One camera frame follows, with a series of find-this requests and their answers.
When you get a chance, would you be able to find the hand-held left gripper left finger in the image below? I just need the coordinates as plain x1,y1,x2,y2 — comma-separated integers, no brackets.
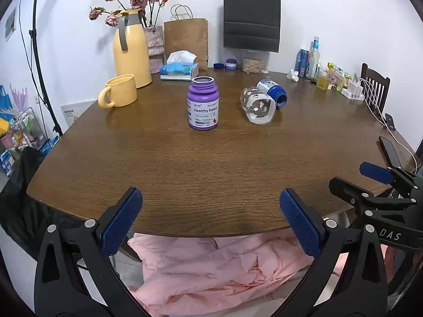
34,187,156,317

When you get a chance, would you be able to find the blue drink can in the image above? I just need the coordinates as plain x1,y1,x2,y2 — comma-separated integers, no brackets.
295,49,310,77

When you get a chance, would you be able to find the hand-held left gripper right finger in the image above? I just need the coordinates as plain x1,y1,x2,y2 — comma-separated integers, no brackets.
264,188,389,317

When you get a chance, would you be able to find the white flat box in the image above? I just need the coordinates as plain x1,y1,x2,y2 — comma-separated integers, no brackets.
60,100,96,133

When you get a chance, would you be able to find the yellow mug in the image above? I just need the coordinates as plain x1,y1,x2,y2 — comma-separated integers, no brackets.
98,74,138,109

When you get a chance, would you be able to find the black cloth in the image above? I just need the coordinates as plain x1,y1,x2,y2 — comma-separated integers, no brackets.
0,147,86,261

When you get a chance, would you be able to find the clear dotted glass cup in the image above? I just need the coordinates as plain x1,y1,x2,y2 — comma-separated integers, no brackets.
240,86,276,125

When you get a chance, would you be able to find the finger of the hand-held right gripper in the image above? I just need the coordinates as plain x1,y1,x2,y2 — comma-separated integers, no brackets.
329,176,423,211
360,162,423,199

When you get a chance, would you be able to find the pink glass vase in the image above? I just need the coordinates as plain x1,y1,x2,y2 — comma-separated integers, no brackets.
143,26,165,74

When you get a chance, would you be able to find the white charger block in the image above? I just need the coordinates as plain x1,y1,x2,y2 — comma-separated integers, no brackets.
341,76,364,101

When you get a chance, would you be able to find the dark wooden chair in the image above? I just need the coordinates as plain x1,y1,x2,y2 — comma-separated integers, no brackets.
360,63,391,114

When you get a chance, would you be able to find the blue tissue box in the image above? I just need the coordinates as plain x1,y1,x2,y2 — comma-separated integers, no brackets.
160,51,199,81

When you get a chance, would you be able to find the yellow thermos jug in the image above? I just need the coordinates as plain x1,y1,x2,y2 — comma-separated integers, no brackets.
113,9,153,89

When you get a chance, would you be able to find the clear plastic bottle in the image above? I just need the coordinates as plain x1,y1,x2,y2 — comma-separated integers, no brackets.
306,36,321,80

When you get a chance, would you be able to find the black paper bag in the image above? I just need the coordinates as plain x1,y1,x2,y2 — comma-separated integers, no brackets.
223,0,281,53

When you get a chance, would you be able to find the blue bag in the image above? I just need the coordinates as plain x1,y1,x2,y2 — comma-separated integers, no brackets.
0,84,12,113

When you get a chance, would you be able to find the purple supplement bottle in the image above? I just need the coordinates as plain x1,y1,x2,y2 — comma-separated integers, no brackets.
187,77,220,131

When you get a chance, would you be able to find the wire rack with items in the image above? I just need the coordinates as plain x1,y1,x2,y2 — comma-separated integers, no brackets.
0,107,50,175

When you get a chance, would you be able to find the bunch of dried roses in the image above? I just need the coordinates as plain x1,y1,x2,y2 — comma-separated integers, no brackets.
89,0,169,29

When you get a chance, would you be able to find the white bottle with blue cap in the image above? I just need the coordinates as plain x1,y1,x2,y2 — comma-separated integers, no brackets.
256,77,288,109

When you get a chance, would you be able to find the pile of snack packets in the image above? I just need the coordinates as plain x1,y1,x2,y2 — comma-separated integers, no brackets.
327,62,352,90

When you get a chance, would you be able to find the clear container of grains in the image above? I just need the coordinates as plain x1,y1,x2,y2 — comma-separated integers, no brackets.
242,51,266,73

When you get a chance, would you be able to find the black smartphone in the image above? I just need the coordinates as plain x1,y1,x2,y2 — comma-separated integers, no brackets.
378,135,404,169

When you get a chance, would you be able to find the white cable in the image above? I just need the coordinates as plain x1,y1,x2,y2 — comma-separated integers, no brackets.
358,78,422,172

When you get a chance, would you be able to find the black light stand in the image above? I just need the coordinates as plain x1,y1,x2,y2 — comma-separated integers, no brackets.
18,0,63,136

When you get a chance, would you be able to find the glass of yellow liquid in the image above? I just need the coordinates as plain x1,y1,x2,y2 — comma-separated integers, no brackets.
316,68,330,90

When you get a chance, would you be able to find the pink cloth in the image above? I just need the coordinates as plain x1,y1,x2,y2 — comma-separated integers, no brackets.
127,229,347,317

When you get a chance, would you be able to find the brown paper bag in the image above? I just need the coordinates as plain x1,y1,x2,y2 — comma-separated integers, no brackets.
164,4,209,71

